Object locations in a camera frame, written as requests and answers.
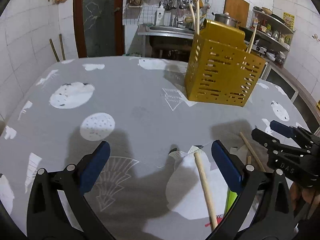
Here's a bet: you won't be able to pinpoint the green frog handle utensil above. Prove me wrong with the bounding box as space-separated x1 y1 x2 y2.
224 189 238 215

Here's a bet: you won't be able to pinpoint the person right hand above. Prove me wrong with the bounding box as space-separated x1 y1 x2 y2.
290 182 319 218

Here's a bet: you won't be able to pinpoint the gas stove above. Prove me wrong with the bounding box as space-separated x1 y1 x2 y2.
252 44 267 55

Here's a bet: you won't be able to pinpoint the yellow perforated utensil holder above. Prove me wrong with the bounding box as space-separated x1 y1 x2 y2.
184 20 266 107

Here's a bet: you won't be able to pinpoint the grey animal print tablecloth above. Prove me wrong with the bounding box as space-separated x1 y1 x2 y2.
1 57 317 239

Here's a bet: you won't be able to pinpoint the black wok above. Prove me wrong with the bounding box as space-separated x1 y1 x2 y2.
239 27 261 42

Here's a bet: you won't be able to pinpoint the steel cooking pot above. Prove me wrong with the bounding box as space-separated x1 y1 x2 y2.
212 12 240 28

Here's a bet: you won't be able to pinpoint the rectangular wooden cutting board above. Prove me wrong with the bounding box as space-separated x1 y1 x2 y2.
223 0 249 25

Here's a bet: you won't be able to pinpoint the white soap bottle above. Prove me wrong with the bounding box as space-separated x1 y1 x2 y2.
155 4 165 25

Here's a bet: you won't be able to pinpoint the steel sink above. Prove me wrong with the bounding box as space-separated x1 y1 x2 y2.
137 25 194 40

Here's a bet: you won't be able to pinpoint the dark wooden glass door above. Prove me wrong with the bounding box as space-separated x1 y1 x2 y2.
73 0 125 58

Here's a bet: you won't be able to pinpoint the corner wall shelf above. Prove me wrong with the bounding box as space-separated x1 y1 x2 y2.
250 9 295 66

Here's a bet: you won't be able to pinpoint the yellow wall poster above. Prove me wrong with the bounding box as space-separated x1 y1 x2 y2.
283 12 295 30

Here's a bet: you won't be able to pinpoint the wooden sticks by wall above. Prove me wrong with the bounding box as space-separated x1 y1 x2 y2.
49 33 66 62

